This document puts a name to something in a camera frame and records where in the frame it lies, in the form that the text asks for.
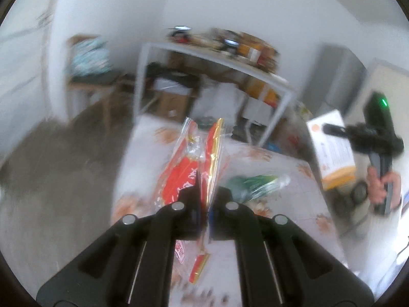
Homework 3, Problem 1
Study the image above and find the green label plastic bottle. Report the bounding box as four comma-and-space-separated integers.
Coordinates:
223, 175, 290, 203

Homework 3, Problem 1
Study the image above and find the red clear plastic wrapper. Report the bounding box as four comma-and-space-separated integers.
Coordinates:
154, 118, 225, 284

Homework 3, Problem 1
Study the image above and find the person right hand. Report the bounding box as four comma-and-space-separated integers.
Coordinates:
367, 166, 401, 210

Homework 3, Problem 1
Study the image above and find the white orange carton box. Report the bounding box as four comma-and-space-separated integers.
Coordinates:
306, 109, 356, 191

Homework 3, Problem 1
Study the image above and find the white sack under table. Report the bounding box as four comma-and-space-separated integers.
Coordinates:
189, 83, 247, 126

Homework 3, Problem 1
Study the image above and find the white long side table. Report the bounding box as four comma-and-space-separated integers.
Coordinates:
133, 41, 295, 147

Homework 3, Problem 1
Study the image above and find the brown cardboard box under table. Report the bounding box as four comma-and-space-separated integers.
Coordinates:
156, 92, 189, 122

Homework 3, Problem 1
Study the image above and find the wooden chair with cushion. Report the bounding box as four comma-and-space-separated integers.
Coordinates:
66, 34, 123, 132

